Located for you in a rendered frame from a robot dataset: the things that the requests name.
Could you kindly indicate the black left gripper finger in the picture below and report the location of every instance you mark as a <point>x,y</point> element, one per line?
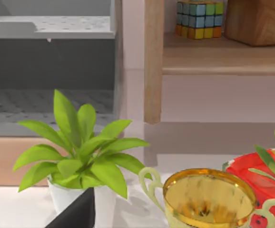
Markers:
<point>79,212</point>

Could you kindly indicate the green plant in white pot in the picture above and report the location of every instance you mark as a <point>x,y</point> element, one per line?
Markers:
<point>85,161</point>

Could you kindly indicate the pale wooden drawer front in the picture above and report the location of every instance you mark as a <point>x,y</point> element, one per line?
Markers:
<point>9,161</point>

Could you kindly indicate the gold trophy cup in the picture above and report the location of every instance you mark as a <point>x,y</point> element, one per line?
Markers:
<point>206,197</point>

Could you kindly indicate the grey pierced drawer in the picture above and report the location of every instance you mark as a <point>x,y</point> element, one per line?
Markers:
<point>49,71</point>

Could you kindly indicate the plant in red pot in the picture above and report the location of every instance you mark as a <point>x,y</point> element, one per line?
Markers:
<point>263,175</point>

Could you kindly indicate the wooden open shelf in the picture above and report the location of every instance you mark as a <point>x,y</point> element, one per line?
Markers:
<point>199,59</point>

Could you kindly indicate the coloured puzzle cube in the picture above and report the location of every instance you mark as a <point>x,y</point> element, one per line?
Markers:
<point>199,20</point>

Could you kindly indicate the wooden block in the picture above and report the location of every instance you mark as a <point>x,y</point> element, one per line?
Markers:
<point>258,21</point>

